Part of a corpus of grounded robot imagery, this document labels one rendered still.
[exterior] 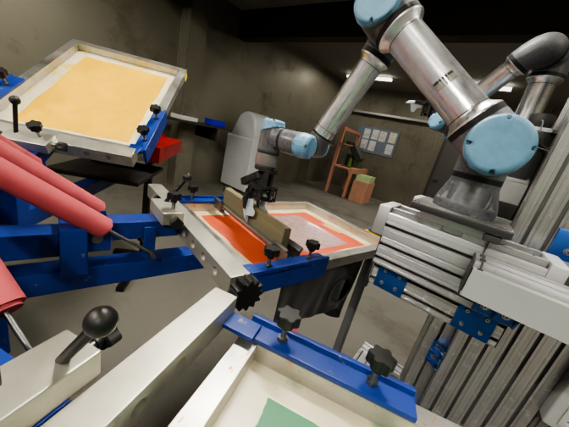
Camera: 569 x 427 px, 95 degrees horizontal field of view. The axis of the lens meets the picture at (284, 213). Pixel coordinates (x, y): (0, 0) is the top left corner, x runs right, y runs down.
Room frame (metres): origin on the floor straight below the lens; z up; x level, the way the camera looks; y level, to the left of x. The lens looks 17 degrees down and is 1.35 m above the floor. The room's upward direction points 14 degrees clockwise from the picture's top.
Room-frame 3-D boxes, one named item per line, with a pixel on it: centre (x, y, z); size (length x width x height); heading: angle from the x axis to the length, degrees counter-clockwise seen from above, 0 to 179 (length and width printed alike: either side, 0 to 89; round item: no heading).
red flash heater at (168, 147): (1.71, 1.06, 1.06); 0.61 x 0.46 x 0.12; 13
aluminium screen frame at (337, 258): (1.05, -0.03, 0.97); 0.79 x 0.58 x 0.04; 133
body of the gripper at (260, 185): (0.89, 0.10, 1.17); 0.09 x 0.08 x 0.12; 43
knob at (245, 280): (0.49, 0.05, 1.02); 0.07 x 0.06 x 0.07; 133
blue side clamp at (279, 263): (0.69, -0.05, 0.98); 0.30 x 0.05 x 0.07; 133
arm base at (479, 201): (0.73, -0.47, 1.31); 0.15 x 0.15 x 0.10
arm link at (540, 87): (1.20, -0.87, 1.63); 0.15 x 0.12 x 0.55; 120
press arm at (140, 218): (0.67, 0.38, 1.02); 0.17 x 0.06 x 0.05; 133
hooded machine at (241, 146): (5.41, 1.00, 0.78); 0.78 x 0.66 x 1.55; 56
